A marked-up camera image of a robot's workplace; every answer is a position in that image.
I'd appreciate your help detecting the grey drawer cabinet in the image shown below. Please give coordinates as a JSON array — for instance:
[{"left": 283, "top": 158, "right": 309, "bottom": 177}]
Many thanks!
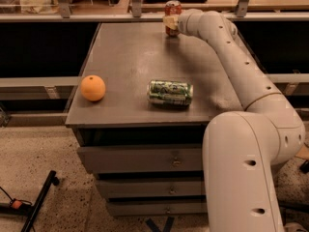
[{"left": 66, "top": 23, "right": 240, "bottom": 217}]

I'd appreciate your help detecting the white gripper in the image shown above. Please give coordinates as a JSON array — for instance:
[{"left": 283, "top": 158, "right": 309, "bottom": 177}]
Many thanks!
[{"left": 163, "top": 9, "right": 203, "bottom": 37}]

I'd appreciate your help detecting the red coke can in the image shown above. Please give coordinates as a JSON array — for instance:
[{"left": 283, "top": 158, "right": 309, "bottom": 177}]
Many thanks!
[{"left": 164, "top": 0, "right": 182, "bottom": 37}]

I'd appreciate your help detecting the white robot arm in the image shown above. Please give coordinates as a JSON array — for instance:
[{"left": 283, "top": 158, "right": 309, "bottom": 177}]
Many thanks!
[{"left": 163, "top": 10, "right": 305, "bottom": 232}]

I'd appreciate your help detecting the orange fruit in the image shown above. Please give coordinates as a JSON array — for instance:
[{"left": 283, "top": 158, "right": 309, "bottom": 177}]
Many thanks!
[{"left": 80, "top": 75, "right": 106, "bottom": 102}]

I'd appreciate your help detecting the green soda can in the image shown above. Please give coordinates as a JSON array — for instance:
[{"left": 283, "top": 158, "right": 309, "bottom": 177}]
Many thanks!
[{"left": 147, "top": 80, "right": 193, "bottom": 106}]

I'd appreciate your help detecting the black stand leg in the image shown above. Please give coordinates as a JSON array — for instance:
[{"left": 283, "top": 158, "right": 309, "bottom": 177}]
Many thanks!
[{"left": 0, "top": 170, "right": 60, "bottom": 232}]

